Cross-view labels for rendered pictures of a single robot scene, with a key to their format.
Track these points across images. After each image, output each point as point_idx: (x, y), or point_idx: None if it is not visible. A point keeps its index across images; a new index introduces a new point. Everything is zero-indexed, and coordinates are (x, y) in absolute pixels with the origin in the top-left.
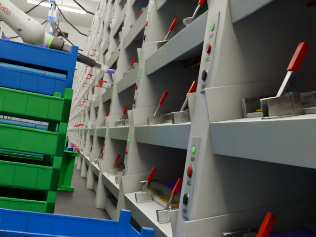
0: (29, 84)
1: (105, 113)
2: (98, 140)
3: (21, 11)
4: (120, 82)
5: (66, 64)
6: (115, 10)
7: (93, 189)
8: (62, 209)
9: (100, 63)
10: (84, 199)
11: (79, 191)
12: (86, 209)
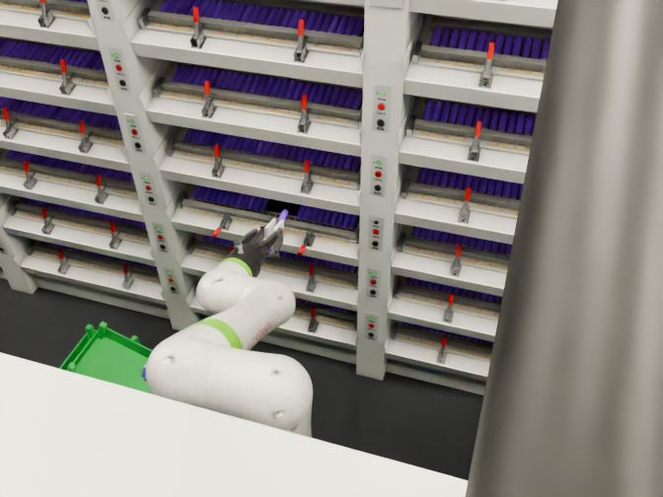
0: None
1: (181, 238)
2: (185, 275)
3: (269, 301)
4: (433, 276)
5: None
6: (136, 72)
7: None
8: (417, 427)
9: (278, 226)
10: (318, 374)
11: None
12: (397, 394)
